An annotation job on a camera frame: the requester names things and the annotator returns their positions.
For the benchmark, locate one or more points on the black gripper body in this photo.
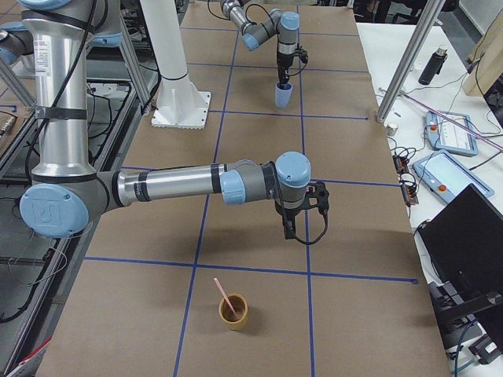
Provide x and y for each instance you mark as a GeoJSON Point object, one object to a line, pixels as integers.
{"type": "Point", "coordinates": [287, 214]}
{"type": "Point", "coordinates": [283, 64]}

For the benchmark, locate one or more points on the light blue plastic cup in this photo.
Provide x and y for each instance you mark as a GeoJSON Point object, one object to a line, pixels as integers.
{"type": "Point", "coordinates": [283, 92]}

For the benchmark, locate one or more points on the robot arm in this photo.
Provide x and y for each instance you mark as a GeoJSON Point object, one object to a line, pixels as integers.
{"type": "Point", "coordinates": [278, 23]}
{"type": "Point", "coordinates": [75, 165]}

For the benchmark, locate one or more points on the tan wooden cup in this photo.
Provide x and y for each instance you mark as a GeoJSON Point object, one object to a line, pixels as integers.
{"type": "Point", "coordinates": [241, 306]}

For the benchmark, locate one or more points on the blue teach pendant near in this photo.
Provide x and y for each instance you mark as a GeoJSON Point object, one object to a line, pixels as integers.
{"type": "Point", "coordinates": [447, 177]}

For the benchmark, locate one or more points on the blue teach pendant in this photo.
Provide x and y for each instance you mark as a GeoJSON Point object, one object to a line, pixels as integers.
{"type": "Point", "coordinates": [442, 134]}
{"type": "Point", "coordinates": [447, 177]}

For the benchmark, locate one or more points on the blue teach pendant far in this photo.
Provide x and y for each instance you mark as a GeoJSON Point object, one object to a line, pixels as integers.
{"type": "Point", "coordinates": [442, 134]}

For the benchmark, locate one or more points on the dark water bottle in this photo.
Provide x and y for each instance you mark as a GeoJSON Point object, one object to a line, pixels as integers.
{"type": "Point", "coordinates": [433, 66]}

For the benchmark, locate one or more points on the black laptop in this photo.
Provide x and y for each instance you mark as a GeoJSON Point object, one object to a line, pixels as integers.
{"type": "Point", "coordinates": [464, 242]}

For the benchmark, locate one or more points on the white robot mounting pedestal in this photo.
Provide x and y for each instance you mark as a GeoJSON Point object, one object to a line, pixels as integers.
{"type": "Point", "coordinates": [179, 103]}

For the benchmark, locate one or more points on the aluminium frame post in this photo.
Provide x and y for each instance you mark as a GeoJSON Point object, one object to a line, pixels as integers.
{"type": "Point", "coordinates": [420, 33]}

